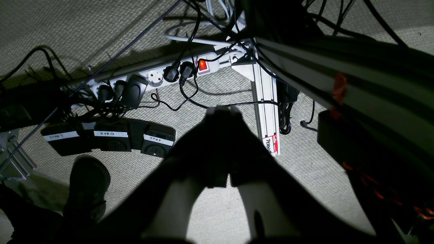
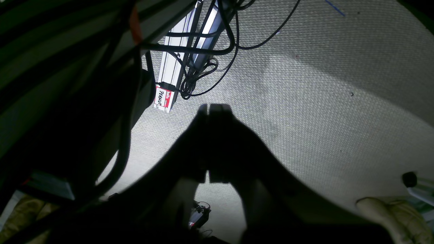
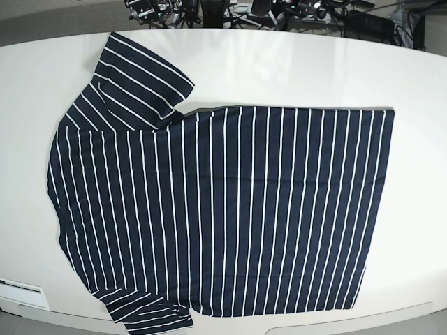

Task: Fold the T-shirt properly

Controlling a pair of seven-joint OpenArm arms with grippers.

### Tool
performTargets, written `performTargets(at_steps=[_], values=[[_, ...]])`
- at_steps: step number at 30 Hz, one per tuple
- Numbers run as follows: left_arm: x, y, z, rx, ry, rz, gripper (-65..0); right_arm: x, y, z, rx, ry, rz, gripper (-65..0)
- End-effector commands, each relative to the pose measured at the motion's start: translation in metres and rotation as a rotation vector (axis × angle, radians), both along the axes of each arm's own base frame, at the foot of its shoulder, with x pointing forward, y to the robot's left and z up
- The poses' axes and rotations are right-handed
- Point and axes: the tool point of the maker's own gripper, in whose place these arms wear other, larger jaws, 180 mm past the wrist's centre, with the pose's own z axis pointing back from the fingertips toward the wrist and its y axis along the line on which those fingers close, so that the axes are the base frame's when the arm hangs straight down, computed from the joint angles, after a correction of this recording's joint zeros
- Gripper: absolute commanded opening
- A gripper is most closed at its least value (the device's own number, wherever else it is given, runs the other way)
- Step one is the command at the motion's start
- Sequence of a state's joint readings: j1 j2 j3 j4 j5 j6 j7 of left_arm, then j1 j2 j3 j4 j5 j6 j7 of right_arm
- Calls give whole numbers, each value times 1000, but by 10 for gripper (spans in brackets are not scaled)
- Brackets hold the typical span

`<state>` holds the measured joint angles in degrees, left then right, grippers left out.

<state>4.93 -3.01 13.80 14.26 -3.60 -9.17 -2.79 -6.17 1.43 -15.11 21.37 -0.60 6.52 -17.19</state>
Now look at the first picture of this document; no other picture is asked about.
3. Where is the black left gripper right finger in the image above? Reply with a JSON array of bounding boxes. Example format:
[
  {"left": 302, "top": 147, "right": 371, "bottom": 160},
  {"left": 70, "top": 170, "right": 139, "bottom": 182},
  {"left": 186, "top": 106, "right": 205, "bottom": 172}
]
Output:
[{"left": 230, "top": 108, "right": 377, "bottom": 244}]

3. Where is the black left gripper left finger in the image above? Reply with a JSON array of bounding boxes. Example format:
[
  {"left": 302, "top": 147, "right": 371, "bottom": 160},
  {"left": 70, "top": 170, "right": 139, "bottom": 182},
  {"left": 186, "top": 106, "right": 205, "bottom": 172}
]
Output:
[{"left": 99, "top": 108, "right": 231, "bottom": 244}]

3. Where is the black foot pedal stop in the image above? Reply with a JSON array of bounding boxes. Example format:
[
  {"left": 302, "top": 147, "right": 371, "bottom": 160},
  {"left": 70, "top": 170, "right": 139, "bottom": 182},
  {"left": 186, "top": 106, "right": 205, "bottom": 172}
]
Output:
[{"left": 140, "top": 123, "right": 176, "bottom": 158}]

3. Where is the black shoe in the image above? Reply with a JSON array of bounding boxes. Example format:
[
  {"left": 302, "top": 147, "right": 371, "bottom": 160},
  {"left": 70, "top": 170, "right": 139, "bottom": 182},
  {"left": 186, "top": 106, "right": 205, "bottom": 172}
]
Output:
[{"left": 63, "top": 155, "right": 111, "bottom": 224}]

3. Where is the black foot pedal zero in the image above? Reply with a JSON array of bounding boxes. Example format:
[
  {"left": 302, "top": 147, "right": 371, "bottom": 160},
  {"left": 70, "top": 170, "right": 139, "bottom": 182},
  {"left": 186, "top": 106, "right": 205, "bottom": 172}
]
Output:
[{"left": 91, "top": 119, "right": 132, "bottom": 152}]

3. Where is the black foot pedal start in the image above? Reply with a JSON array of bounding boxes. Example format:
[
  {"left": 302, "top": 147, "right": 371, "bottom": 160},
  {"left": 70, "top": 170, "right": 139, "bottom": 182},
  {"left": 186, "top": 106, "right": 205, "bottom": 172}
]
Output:
[{"left": 40, "top": 123, "right": 92, "bottom": 156}]

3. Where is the white power strip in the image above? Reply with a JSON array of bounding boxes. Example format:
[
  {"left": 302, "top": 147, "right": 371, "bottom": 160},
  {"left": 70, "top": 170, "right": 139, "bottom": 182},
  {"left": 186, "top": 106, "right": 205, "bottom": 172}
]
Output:
[{"left": 79, "top": 52, "right": 220, "bottom": 100}]

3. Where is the aluminium frame leg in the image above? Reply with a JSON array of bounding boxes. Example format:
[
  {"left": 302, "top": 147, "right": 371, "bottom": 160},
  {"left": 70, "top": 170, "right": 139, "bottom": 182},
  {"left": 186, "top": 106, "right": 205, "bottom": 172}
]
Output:
[{"left": 231, "top": 40, "right": 280, "bottom": 156}]

